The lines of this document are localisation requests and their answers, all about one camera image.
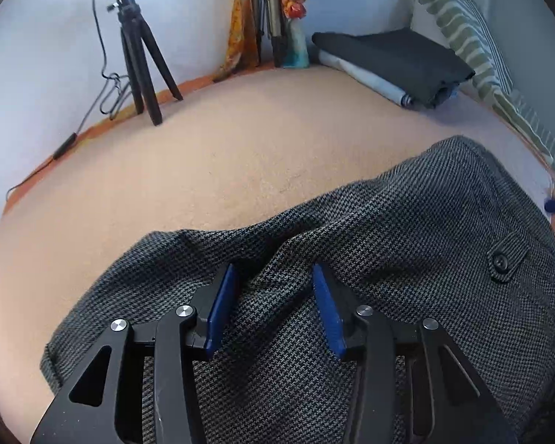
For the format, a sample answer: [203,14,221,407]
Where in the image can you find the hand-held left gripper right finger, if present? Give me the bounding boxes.
[312,263,519,444]

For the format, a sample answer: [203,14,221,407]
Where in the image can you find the black folded pants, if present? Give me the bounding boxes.
[312,28,476,109]

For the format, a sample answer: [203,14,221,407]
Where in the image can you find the black power cable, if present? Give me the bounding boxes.
[6,0,135,209]

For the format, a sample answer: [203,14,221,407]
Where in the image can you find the grey houndstooth pants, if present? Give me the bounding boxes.
[40,136,555,444]

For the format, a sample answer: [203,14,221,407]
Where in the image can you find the light grey folded cloth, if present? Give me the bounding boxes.
[318,51,458,110]

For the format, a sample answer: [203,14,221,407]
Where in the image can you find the black tripod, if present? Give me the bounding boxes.
[107,0,184,127]

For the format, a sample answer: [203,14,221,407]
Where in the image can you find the peach bed sheet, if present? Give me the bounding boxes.
[0,64,555,426]

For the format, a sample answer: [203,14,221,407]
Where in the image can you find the orange patterned cloth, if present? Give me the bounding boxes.
[213,0,262,82]

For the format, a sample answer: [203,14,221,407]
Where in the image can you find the green striped pillow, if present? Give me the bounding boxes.
[411,0,555,204]

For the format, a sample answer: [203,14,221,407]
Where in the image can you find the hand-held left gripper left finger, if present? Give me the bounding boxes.
[30,263,239,444]

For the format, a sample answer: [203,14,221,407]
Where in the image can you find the folded tripod legs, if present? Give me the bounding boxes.
[252,0,289,68]

